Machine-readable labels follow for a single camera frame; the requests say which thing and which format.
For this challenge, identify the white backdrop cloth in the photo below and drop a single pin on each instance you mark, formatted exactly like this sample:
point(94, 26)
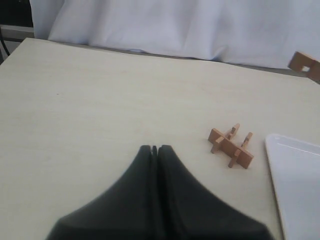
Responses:
point(262, 33)

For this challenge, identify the wooden notched piece one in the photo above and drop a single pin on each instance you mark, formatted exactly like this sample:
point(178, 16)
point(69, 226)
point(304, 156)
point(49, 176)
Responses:
point(223, 142)

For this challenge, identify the wooden notched piece two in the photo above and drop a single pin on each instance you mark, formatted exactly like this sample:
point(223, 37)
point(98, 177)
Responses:
point(299, 61)

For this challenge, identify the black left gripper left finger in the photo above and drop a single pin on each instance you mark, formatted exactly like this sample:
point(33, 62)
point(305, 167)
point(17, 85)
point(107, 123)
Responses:
point(128, 210)

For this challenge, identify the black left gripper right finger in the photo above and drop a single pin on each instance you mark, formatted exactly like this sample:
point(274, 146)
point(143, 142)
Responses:
point(191, 211)

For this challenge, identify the wooden notched piece four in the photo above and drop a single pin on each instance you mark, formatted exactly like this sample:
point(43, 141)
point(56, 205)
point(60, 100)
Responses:
point(241, 156)

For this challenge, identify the wooden notched piece three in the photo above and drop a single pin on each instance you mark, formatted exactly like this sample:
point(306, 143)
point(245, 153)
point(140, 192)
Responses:
point(223, 141)

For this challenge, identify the white plastic tray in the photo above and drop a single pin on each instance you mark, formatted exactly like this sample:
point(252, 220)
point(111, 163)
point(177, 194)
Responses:
point(295, 172)

